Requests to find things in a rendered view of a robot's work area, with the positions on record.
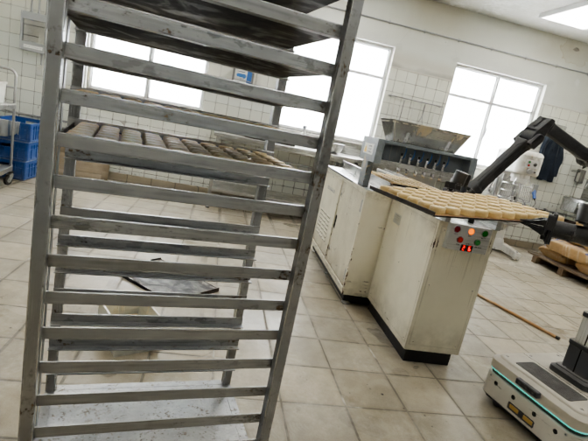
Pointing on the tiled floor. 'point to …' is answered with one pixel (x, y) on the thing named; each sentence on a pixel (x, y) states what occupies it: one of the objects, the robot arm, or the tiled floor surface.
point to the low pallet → (558, 266)
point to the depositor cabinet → (350, 234)
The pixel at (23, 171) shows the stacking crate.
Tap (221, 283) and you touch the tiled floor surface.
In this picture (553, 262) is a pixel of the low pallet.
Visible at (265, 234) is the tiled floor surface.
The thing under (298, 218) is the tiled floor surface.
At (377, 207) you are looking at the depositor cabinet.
